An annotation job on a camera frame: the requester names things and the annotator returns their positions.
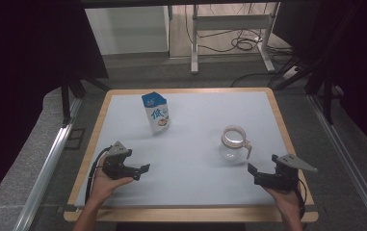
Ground left hand-held gripper cable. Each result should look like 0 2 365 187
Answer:
84 145 113 204

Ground white power strip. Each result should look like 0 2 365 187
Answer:
281 65 301 81

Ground black floor cables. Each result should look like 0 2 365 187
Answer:
184 3 296 89

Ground white table mat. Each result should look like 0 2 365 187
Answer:
74 90 305 208

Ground clear glass pitcher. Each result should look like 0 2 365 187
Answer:
219 125 253 163

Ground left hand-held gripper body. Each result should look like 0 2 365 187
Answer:
103 141 134 181

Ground black square floor frame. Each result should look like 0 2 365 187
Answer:
64 127 87 151

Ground hand-held gripper cable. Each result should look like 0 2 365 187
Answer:
84 145 113 204
295 177 308 219

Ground white cabinet panel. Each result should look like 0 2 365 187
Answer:
84 5 171 56

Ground dark curtain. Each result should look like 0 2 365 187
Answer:
272 0 367 159
0 0 110 213

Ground black stand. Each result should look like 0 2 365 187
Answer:
267 54 345 126
60 71 111 127

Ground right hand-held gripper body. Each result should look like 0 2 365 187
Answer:
253 153 319 193

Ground aluminium rail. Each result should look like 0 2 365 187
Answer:
12 97 85 231
307 94 367 231

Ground white metal desk frame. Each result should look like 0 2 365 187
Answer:
190 2 277 75

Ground right hand-held gripper cable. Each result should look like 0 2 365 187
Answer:
295 177 308 219

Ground person's right hand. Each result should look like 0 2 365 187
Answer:
262 186 304 219

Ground wooden-edged table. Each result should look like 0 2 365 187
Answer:
63 87 320 224

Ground person's left hand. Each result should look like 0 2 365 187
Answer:
89 160 135 206

